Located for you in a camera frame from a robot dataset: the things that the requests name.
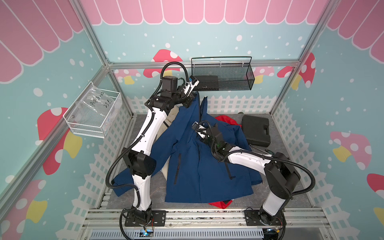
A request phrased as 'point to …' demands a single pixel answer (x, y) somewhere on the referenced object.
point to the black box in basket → (207, 83)
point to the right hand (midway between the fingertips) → (204, 126)
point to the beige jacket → (165, 170)
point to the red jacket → (232, 120)
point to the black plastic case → (256, 130)
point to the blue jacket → (194, 174)
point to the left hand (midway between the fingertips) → (193, 94)
